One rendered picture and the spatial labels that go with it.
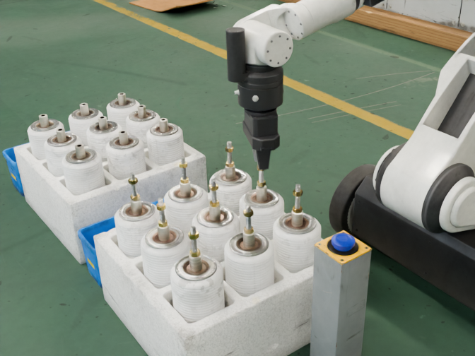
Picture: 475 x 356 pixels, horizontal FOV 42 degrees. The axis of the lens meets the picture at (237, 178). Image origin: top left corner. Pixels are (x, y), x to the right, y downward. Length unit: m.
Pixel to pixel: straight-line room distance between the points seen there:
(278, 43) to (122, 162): 0.61
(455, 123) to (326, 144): 0.88
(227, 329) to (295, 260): 0.20
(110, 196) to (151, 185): 0.11
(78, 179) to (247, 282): 0.55
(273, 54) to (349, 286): 0.43
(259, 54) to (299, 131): 1.10
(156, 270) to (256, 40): 0.47
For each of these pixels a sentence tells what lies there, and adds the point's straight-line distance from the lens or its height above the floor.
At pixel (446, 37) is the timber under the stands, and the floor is 0.05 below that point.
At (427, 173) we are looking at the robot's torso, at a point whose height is 0.37.
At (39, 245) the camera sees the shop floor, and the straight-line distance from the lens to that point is 1.71.
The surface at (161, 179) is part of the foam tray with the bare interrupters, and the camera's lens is 1.60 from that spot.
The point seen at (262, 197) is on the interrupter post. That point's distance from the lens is 1.30.
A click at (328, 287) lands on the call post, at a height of 0.25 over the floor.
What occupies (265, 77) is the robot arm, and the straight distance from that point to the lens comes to 1.15.
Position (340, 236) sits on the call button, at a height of 0.33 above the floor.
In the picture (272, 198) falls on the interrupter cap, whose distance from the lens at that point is 1.31.
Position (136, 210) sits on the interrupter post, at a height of 0.26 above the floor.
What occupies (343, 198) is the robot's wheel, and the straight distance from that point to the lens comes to 1.52.
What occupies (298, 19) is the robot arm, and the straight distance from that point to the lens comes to 1.18.
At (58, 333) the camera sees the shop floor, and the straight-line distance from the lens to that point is 1.43.
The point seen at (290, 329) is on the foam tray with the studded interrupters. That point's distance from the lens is 1.27.
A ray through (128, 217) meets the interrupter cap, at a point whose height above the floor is 0.25.
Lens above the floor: 0.94
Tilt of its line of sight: 30 degrees down
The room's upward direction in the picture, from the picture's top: 2 degrees counter-clockwise
